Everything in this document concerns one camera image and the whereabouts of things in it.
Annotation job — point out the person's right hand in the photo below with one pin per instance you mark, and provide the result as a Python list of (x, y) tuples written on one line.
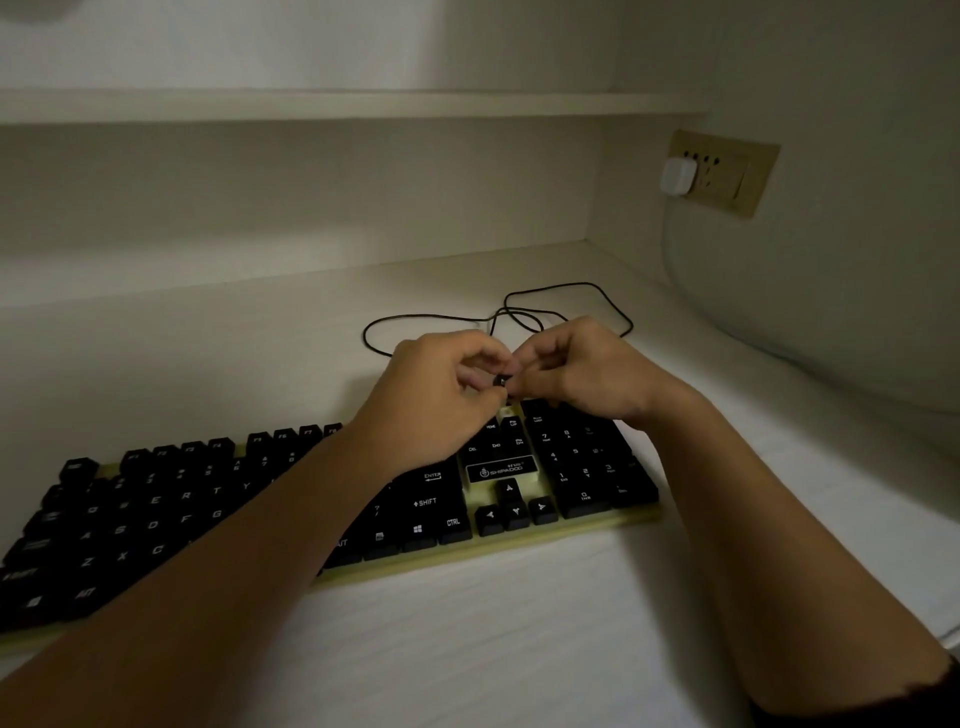
[(592, 375)]

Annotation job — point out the person's left hand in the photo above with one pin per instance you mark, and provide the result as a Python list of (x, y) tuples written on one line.
[(431, 390)]

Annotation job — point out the person's right forearm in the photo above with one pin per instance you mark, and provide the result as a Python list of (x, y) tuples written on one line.
[(772, 555)]

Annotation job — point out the white power adapter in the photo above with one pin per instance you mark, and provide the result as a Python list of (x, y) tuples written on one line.
[(679, 177)]

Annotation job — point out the person's left forearm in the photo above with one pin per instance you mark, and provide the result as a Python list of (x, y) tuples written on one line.
[(217, 585)]

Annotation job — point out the black keyboard with yellow frame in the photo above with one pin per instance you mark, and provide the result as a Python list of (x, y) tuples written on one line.
[(225, 517)]

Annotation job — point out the small black keycap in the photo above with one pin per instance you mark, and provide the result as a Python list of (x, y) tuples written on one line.
[(501, 381)]

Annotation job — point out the white wall shelf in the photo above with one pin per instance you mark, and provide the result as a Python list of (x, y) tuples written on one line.
[(322, 105)]

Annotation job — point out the person's right thumb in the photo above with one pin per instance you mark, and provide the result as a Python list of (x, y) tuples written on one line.
[(536, 384)]

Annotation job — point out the beige wall socket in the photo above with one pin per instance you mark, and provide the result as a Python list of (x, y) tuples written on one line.
[(721, 171)]

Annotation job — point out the black sleeve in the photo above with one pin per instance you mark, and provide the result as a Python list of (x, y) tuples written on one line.
[(862, 697)]

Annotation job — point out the person's left thumb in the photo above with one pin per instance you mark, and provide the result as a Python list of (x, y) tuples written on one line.
[(484, 401)]

